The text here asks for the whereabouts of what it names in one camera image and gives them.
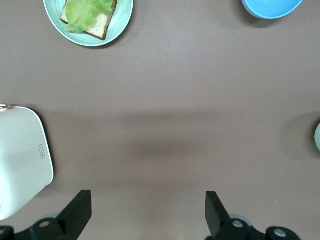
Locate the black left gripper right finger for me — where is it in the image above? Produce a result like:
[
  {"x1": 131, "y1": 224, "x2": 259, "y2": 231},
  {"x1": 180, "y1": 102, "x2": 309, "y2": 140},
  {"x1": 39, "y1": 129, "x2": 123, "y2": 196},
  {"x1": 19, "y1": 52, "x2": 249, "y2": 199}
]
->
[{"x1": 204, "y1": 191, "x2": 266, "y2": 240}]

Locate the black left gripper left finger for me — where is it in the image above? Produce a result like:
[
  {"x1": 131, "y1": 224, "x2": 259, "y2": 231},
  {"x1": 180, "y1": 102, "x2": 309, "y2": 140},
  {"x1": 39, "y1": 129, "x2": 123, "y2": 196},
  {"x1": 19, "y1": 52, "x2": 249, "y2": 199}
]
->
[{"x1": 29, "y1": 190, "x2": 92, "y2": 240}]

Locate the pale green bowl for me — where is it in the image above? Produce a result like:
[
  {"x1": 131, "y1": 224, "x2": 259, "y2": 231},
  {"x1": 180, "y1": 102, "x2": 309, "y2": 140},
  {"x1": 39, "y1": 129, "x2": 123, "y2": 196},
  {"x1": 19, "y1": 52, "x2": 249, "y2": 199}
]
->
[{"x1": 314, "y1": 121, "x2": 320, "y2": 153}]

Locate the blue bowl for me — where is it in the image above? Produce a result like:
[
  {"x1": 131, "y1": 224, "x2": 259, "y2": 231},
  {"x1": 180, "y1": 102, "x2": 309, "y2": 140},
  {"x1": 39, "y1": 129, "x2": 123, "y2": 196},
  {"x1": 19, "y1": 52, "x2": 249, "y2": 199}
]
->
[{"x1": 241, "y1": 0, "x2": 304, "y2": 20}]

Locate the cream white toaster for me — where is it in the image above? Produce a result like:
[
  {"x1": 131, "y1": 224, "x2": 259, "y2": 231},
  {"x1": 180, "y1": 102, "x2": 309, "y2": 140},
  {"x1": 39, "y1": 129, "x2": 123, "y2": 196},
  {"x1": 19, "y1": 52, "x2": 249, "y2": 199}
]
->
[{"x1": 0, "y1": 103, "x2": 55, "y2": 221}]

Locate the brown table cover cloth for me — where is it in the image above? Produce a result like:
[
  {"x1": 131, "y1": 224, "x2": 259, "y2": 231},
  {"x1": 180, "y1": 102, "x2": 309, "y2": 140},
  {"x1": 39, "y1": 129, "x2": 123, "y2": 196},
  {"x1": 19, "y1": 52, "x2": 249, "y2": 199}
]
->
[{"x1": 0, "y1": 0, "x2": 320, "y2": 240}]

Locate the bread slice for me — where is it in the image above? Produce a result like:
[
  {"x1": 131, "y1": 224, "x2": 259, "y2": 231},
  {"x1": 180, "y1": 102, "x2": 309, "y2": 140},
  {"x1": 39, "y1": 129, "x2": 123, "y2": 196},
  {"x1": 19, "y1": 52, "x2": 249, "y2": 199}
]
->
[{"x1": 59, "y1": 0, "x2": 118, "y2": 41}]

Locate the pale green plate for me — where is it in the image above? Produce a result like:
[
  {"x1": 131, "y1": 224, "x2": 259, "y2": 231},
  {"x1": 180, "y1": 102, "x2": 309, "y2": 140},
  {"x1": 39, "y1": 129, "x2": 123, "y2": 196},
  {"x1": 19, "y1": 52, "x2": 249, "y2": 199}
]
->
[{"x1": 42, "y1": 0, "x2": 134, "y2": 48}]

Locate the green lettuce leaf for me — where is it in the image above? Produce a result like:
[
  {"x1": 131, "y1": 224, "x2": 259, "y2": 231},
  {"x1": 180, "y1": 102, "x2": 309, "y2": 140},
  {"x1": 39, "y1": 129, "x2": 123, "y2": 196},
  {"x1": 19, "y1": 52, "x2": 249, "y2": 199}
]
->
[{"x1": 64, "y1": 0, "x2": 116, "y2": 35}]

